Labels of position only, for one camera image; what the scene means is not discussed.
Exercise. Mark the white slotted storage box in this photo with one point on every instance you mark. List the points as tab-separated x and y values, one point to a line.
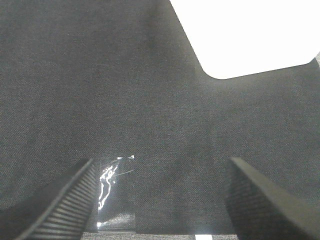
234	38

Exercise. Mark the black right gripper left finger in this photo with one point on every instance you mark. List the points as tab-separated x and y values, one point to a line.
66	216

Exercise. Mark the black table cloth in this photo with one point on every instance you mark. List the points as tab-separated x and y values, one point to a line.
102	79

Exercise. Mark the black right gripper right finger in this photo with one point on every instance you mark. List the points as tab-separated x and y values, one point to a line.
261	210

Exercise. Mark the right clear tape piece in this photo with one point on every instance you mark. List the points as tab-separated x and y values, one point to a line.
110	182

